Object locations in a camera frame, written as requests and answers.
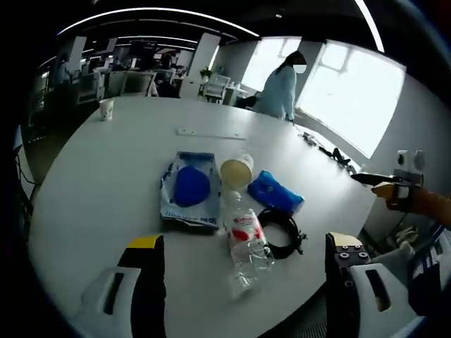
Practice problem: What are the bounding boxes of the white office chair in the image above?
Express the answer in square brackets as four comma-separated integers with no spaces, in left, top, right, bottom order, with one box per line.
[203,74,230,105]

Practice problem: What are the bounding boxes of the blue face mask package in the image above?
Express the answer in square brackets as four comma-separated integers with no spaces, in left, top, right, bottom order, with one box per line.
[159,151,221,230]

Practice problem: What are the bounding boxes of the white flat table strip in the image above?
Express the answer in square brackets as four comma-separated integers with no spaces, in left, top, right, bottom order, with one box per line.
[175,127,247,142]

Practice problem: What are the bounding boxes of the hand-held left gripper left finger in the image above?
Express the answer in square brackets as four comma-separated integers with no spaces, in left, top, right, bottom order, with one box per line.
[79,234,167,338]

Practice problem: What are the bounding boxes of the white pillar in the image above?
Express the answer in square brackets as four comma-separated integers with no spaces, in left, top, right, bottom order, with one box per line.
[185,32,222,99]

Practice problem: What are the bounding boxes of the clear cup with yellowish lid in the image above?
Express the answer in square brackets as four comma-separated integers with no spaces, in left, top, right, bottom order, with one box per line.
[219,151,255,192]

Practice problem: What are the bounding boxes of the white office desk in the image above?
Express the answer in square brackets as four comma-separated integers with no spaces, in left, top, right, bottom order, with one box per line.
[118,69,156,96]

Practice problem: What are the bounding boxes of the white table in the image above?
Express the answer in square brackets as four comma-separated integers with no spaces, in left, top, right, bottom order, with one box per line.
[27,96,378,338]

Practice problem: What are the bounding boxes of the black cables on table edge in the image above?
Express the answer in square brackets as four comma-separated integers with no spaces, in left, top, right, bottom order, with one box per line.
[297,130,353,167]

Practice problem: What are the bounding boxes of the clear plastic water bottle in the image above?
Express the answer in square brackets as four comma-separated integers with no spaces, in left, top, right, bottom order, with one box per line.
[219,189,276,290]

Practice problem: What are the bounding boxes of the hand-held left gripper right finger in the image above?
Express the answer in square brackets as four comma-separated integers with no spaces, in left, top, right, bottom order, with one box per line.
[324,231,416,338]

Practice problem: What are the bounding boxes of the black cable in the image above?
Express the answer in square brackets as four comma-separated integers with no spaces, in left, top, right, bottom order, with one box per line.
[258,206,309,261]

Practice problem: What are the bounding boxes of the white paper cup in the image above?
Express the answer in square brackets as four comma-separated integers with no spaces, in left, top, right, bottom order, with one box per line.
[99,98,116,123]

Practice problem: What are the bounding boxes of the bright window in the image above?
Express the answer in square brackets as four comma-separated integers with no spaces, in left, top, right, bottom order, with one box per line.
[294,39,406,159]

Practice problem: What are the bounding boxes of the blue plastic packet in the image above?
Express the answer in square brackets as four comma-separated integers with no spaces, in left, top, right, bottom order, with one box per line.
[247,170,306,214]

